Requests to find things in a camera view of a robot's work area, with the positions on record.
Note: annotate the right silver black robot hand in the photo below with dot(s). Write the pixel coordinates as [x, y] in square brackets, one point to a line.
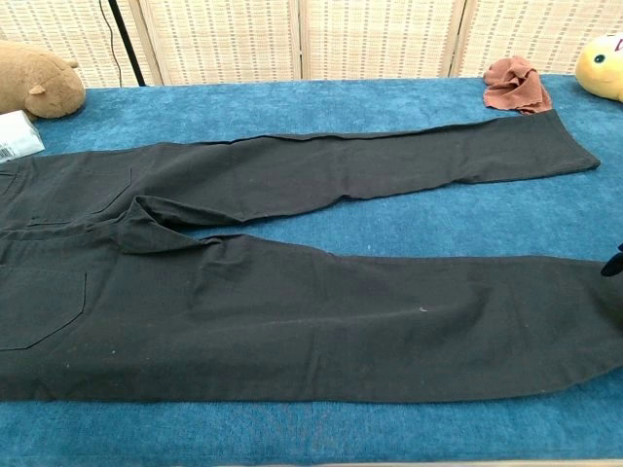
[614, 265]

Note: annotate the black trousers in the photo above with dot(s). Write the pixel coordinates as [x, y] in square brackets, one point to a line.
[292, 316]

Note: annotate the brown capybara plush toy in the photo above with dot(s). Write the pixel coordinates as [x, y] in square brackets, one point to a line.
[39, 82]

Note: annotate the rust brown cloth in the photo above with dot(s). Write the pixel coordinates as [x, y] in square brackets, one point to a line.
[516, 87]

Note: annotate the black tripod stand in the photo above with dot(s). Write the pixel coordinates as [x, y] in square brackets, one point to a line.
[127, 48]

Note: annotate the yellow duck plush toy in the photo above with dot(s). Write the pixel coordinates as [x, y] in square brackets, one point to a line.
[603, 68]

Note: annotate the bamboo folding screen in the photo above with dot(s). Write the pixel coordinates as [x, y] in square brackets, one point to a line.
[233, 39]

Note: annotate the blue table mat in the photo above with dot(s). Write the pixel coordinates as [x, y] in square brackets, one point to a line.
[292, 112]

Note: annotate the tissue multipack in plastic wrap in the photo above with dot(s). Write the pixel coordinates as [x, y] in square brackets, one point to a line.
[17, 136]

